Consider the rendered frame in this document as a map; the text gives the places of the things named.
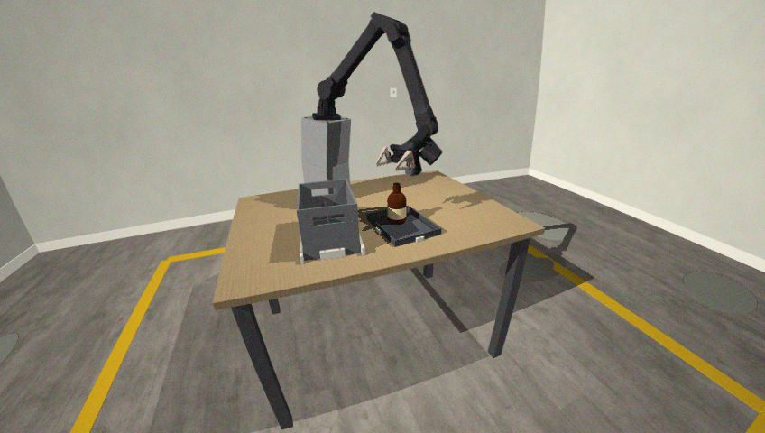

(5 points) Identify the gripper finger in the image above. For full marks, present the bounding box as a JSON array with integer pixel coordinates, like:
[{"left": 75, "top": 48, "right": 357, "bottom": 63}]
[
  {"left": 376, "top": 146, "right": 392, "bottom": 166},
  {"left": 395, "top": 151, "right": 415, "bottom": 171}
]

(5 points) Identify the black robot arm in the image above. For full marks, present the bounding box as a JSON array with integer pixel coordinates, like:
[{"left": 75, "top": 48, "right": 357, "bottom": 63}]
[{"left": 312, "top": 12, "right": 442, "bottom": 176}]

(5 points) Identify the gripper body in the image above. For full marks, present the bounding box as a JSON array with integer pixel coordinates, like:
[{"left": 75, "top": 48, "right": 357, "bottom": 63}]
[{"left": 388, "top": 140, "right": 419, "bottom": 163}]

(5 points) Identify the grey divided crate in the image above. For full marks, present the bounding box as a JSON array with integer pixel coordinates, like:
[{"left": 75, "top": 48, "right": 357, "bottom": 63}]
[{"left": 297, "top": 179, "right": 361, "bottom": 261}]

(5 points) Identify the brown bottle with beige label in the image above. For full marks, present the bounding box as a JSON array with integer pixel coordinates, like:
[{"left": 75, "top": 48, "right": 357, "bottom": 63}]
[{"left": 387, "top": 183, "right": 406, "bottom": 225}]

